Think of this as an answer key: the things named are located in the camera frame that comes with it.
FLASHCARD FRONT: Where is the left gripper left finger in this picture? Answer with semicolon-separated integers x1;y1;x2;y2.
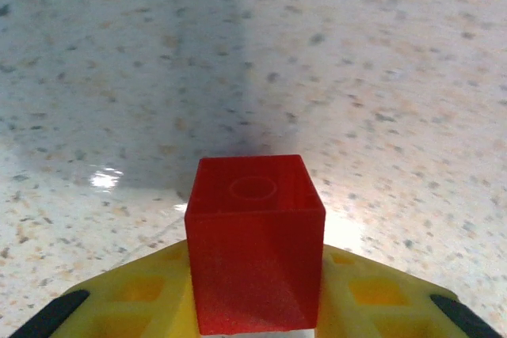
7;238;199;338

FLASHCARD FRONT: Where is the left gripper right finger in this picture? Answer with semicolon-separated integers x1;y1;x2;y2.
316;243;502;338

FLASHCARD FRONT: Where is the small red lego brick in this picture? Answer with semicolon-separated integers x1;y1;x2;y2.
184;154;326;337

